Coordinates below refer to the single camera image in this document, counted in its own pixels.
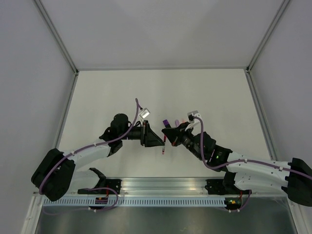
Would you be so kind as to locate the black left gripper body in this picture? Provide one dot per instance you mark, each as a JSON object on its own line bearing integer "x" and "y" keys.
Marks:
{"x": 142, "y": 133}

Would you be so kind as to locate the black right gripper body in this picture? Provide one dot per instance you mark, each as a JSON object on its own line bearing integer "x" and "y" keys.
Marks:
{"x": 183, "y": 134}

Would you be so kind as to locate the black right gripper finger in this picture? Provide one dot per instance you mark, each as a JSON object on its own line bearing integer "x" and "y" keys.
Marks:
{"x": 172, "y": 134}
{"x": 182, "y": 127}

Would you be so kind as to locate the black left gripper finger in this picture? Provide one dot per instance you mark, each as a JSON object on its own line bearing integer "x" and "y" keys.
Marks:
{"x": 155, "y": 142}
{"x": 153, "y": 131}

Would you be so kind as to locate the pink highlighter pen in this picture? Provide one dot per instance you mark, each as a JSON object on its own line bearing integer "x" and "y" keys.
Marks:
{"x": 177, "y": 123}

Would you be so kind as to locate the red gel pen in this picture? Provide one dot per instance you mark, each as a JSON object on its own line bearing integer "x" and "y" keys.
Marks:
{"x": 163, "y": 146}

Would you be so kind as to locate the black purple-tip highlighter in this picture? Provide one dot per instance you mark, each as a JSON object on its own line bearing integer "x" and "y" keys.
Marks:
{"x": 166, "y": 123}

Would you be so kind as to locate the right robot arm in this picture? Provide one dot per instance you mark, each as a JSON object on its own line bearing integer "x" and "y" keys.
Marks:
{"x": 243, "y": 174}

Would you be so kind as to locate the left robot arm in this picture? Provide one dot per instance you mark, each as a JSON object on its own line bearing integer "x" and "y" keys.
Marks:
{"x": 60, "y": 172}

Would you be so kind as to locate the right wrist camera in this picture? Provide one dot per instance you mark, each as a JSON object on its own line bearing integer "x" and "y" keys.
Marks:
{"x": 193, "y": 119}

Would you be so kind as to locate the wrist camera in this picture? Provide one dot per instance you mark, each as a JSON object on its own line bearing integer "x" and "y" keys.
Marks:
{"x": 193, "y": 119}
{"x": 143, "y": 114}

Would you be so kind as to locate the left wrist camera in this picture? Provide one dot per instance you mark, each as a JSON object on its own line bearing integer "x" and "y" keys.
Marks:
{"x": 143, "y": 114}

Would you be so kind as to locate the aluminium mounting rail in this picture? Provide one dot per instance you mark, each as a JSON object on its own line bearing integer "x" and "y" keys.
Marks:
{"x": 141, "y": 186}

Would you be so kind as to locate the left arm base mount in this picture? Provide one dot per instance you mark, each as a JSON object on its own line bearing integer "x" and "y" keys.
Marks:
{"x": 101, "y": 185}

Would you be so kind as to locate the white slotted cable duct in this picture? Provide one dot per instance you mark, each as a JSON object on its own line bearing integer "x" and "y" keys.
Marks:
{"x": 138, "y": 201}

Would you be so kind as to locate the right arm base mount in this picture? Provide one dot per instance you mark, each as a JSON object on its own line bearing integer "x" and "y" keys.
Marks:
{"x": 217, "y": 186}

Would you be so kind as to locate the left aluminium frame post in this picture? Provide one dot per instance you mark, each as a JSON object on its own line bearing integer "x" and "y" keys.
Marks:
{"x": 55, "y": 34}

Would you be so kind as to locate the aluminium frame post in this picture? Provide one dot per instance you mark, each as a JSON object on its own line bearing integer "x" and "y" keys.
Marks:
{"x": 55, "y": 34}
{"x": 273, "y": 25}

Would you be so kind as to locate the right aluminium frame post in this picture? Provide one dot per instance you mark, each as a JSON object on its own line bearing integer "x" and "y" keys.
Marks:
{"x": 273, "y": 25}

